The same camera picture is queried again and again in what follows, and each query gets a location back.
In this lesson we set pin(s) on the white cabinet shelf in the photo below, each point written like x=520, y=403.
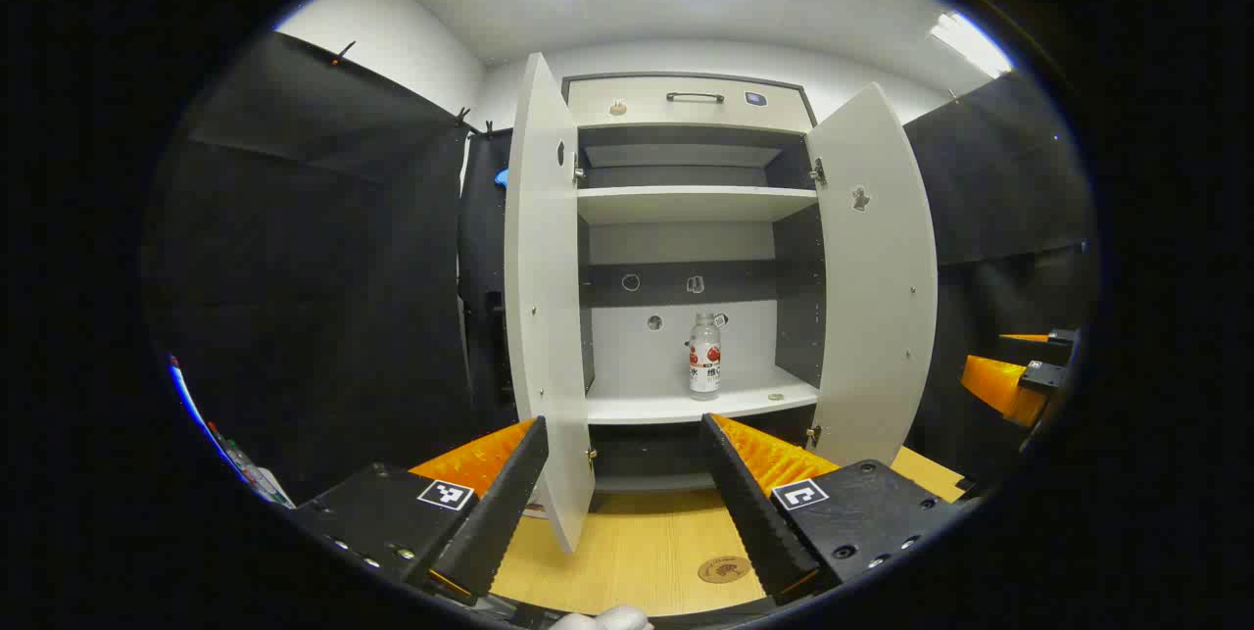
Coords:
x=647, y=407
x=686, y=204

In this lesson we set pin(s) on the computer monitor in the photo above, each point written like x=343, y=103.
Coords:
x=186, y=395

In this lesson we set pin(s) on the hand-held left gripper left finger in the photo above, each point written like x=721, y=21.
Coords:
x=500, y=512

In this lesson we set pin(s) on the black backdrop cloth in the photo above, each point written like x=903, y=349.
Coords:
x=323, y=267

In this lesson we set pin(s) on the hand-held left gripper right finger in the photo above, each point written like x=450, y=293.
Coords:
x=749, y=512

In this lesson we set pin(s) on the white and grey cabinet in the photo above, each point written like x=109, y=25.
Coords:
x=637, y=346

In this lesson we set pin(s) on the round wooden coaster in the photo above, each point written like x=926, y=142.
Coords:
x=725, y=569

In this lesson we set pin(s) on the ceiling light panel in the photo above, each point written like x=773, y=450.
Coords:
x=970, y=42

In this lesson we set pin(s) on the white cabinet door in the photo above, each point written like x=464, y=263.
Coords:
x=872, y=316
x=544, y=316

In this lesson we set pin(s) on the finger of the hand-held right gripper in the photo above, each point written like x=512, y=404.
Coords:
x=994, y=385
x=1058, y=344

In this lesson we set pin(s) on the clear bottle with red label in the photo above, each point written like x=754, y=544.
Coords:
x=704, y=361

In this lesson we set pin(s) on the white cabinet drawer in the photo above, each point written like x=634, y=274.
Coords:
x=686, y=116

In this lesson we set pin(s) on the white paper sheet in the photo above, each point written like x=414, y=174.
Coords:
x=276, y=493

